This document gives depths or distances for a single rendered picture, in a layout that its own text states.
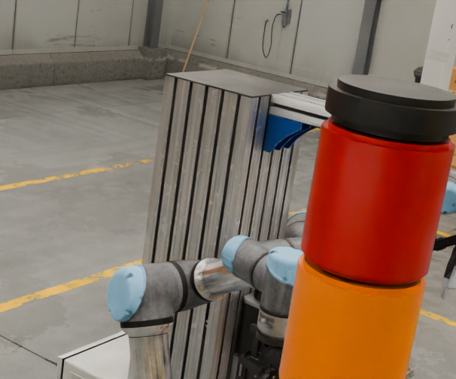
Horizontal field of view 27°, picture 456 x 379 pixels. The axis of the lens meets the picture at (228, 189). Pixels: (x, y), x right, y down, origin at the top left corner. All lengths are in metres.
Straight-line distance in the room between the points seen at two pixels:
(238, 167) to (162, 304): 0.35
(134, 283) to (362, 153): 1.69
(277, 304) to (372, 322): 1.32
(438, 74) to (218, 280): 3.30
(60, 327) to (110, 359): 3.06
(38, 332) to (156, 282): 3.53
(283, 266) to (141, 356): 0.52
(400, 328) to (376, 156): 0.07
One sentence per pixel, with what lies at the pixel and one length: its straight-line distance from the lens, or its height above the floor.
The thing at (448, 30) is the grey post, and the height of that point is 2.00.
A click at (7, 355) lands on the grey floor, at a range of 5.27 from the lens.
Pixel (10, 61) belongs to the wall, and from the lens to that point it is 12.11.
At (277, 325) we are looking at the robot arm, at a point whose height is 1.72.
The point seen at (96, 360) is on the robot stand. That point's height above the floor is 1.23.
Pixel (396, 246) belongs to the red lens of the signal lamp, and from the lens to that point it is 0.34.
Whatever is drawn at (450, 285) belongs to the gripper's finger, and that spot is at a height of 1.56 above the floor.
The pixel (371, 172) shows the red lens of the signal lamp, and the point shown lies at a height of 2.31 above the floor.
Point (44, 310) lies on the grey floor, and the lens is 5.81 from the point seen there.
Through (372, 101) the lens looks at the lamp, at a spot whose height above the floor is 2.34.
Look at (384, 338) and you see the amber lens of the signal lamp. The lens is 0.36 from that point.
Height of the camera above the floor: 2.39
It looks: 16 degrees down
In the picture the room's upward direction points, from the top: 8 degrees clockwise
